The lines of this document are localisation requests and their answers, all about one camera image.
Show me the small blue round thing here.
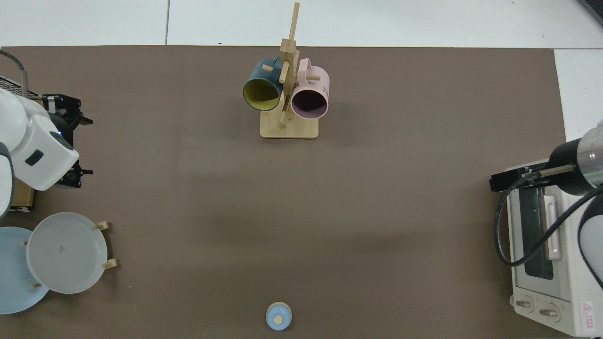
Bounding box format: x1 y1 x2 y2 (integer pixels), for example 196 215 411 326
266 302 293 331

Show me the grey plate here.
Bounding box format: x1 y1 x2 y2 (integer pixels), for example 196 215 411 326
26 212 108 295

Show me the wire basket with wooden floor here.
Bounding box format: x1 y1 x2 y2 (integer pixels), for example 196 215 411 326
0 75 43 212

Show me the wooden cup stand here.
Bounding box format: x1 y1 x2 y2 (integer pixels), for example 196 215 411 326
260 2 319 139

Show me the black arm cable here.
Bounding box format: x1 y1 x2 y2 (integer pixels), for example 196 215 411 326
0 49 29 95
494 174 603 268

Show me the wooden plate rack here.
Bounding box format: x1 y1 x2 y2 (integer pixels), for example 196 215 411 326
21 220 118 289

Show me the pink cup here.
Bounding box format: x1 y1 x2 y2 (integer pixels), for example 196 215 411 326
290 58 330 120

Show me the teal cup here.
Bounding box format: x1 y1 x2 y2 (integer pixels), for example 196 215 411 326
243 57 283 112

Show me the brown table cloth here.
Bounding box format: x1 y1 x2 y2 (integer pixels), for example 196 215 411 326
0 45 568 339

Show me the pale toaster oven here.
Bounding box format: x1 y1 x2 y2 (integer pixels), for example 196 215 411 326
505 162 603 337

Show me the light blue plate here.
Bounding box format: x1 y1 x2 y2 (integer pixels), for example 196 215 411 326
0 226 50 315

